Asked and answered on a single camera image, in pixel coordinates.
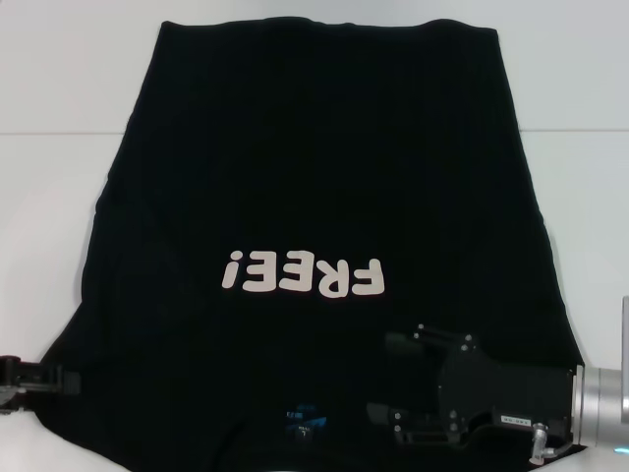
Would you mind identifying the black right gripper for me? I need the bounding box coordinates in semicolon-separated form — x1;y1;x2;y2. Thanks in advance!
366;323;580;447

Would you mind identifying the black shirt with FREE print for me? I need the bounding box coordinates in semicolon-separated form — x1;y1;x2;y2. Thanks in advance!
27;18;591;472

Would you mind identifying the grey cable with silver plug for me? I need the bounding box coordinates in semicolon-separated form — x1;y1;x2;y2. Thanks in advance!
527;421;572;467

